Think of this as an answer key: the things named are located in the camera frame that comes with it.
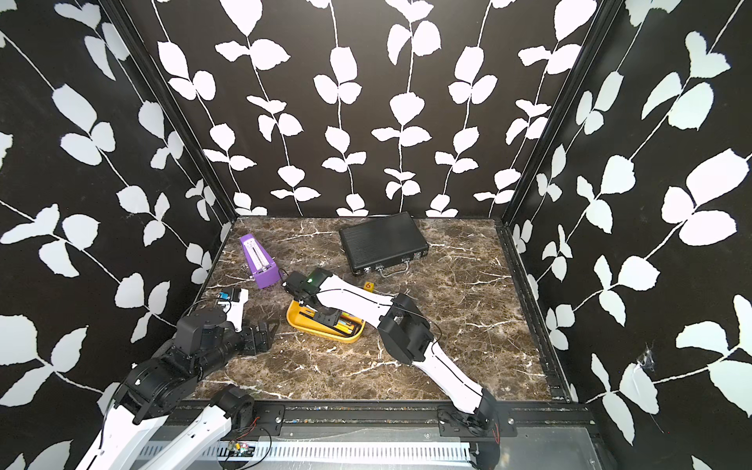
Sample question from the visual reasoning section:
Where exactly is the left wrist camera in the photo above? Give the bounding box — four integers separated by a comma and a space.
217, 287, 249, 332

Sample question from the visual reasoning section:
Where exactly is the white slotted cable duct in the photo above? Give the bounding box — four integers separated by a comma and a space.
194, 440, 473, 466

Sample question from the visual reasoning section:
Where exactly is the purple metronome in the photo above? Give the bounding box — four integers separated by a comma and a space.
240, 234, 281, 289

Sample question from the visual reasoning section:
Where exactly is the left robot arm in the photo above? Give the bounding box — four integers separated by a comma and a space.
78, 307, 279, 469

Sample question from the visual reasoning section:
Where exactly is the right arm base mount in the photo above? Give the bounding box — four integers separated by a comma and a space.
437, 405, 518, 442

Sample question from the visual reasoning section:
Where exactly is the yellow plastic storage tray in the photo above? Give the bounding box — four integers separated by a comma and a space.
286, 301, 366, 344

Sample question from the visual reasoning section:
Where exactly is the black metal case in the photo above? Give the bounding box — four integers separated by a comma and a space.
339, 211, 429, 275

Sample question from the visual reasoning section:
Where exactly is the orange-sleeved hex key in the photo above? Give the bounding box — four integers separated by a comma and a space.
339, 317, 362, 329

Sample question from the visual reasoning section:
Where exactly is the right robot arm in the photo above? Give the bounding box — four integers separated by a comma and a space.
282, 268, 499, 434

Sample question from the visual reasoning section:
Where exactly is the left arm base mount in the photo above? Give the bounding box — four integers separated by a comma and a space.
222, 401, 285, 441

